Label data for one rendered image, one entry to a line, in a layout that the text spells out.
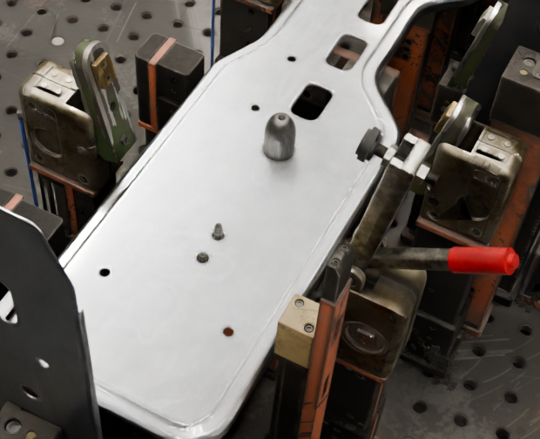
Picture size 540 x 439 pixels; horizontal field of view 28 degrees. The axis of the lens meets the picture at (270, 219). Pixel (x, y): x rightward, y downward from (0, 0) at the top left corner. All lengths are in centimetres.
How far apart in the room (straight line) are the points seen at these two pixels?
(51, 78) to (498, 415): 64
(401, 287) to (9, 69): 84
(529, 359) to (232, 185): 48
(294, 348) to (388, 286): 10
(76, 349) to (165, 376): 24
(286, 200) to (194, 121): 14
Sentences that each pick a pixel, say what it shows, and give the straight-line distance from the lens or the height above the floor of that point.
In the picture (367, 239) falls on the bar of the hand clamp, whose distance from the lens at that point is 91.
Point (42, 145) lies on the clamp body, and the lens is 117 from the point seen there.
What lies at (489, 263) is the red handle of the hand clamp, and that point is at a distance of 88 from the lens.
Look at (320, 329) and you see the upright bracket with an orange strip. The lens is 85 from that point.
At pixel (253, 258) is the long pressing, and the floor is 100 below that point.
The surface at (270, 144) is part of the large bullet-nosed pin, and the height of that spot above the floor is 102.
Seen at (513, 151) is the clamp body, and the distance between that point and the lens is 106.
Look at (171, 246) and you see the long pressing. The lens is 103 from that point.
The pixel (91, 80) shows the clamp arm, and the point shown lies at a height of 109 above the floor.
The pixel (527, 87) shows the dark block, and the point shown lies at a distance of 105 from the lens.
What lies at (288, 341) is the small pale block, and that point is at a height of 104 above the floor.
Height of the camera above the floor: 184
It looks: 53 degrees down
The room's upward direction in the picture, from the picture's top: 5 degrees clockwise
